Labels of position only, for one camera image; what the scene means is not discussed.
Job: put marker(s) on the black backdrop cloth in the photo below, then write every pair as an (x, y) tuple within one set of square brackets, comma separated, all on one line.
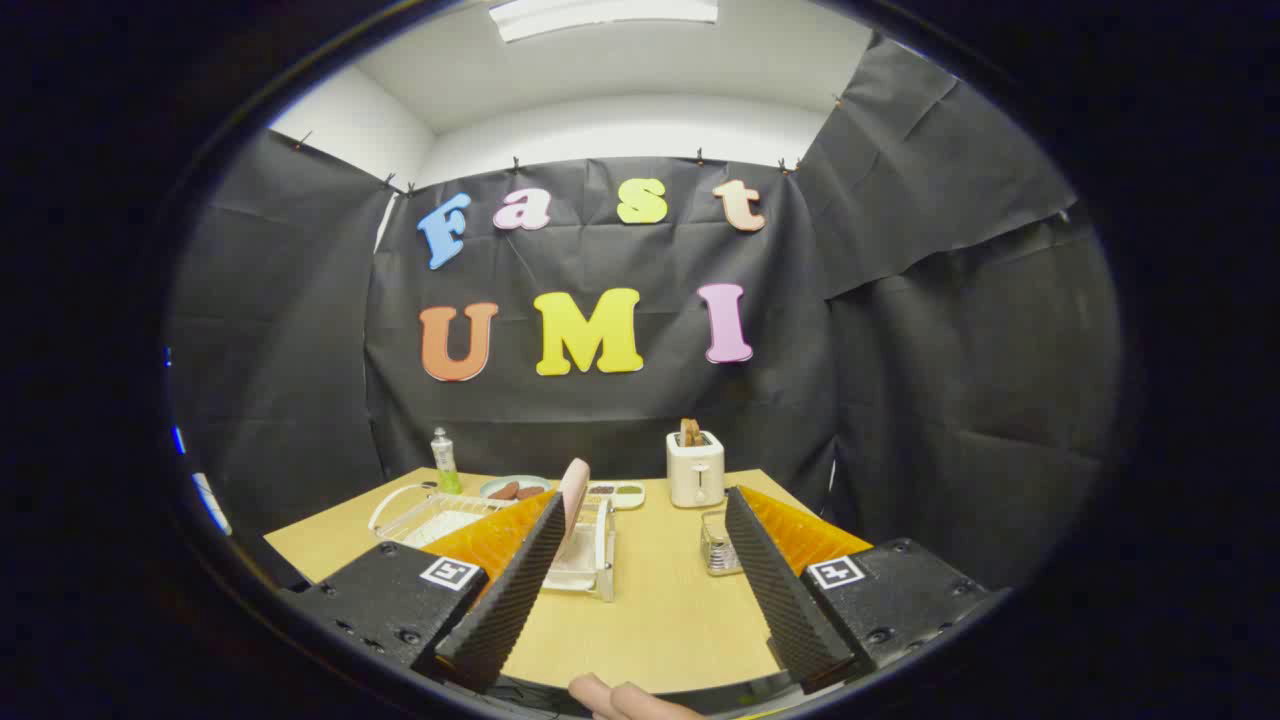
[(900, 400)]

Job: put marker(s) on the green dish soap bottle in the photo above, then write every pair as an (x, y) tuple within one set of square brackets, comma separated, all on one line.
[(446, 470)]

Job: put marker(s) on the cream toaster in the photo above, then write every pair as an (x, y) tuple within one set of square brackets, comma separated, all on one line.
[(695, 475)]

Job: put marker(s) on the white drip tray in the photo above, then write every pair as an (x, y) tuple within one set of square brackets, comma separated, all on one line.
[(440, 526)]

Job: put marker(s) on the pale green plate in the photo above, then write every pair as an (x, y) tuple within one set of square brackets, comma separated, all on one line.
[(522, 481)]

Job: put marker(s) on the white divided condiment tray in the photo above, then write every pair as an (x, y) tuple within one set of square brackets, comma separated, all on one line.
[(625, 495)]

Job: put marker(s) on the ceiling light panel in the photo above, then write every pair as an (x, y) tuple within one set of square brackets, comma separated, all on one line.
[(600, 12)]

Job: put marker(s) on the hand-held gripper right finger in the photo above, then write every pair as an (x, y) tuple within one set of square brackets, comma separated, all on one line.
[(775, 590)]

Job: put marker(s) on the pink plate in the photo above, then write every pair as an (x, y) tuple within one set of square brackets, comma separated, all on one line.
[(575, 490)]

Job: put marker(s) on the brown toast slice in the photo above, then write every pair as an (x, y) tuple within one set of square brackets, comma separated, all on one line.
[(691, 432)]

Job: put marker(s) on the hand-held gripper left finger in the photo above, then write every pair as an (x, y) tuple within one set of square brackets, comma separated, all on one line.
[(505, 600)]

